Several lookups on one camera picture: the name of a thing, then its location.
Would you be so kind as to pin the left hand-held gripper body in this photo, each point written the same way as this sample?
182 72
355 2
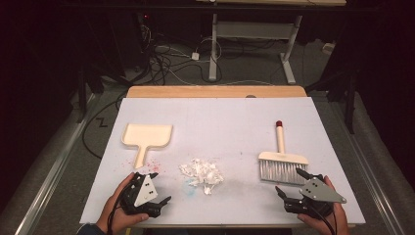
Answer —
145 192

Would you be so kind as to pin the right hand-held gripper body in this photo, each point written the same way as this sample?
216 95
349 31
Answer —
316 192

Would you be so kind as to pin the cream brush with red tip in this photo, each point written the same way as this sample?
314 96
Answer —
283 159

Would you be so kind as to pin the cream plastic dustpan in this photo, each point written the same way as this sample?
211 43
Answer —
147 135

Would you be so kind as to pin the pile of white paper scraps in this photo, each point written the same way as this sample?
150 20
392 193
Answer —
202 173

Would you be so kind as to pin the person's right hand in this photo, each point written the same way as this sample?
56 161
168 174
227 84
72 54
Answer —
339 222

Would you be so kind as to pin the person's left hand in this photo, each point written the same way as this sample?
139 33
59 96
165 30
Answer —
114 217

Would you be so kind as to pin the white table cover sheet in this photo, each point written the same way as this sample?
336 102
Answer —
212 117

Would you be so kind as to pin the black stand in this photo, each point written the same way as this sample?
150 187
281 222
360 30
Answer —
349 104

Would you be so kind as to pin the grey round table grommet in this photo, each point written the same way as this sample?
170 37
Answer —
250 96

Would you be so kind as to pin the white power adapter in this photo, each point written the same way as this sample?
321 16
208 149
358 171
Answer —
195 56

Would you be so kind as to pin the beige floor box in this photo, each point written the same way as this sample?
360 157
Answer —
328 48

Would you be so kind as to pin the white-legged desk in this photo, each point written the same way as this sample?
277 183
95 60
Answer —
254 30

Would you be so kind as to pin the metal floor rail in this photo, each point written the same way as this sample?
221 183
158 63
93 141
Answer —
368 169
52 169

